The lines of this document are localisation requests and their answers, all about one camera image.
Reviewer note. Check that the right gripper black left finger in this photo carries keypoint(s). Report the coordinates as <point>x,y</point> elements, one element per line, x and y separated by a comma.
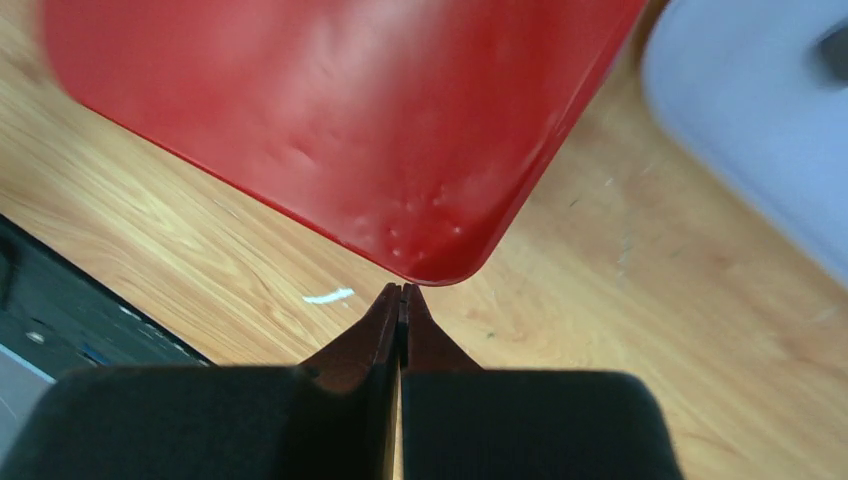
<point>328,417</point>

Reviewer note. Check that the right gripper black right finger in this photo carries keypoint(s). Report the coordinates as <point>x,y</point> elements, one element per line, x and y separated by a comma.
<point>462,421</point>

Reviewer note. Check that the red box lid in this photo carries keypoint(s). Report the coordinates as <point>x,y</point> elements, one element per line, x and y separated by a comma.
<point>409,132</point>

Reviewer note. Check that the small dark cube chocolate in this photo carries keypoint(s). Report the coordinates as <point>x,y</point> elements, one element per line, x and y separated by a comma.
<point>831,53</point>

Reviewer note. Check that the lavender plastic tray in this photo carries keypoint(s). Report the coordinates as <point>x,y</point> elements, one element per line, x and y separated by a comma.
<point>745,88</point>

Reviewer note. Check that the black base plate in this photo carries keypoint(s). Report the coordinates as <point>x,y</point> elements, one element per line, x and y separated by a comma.
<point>59,318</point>

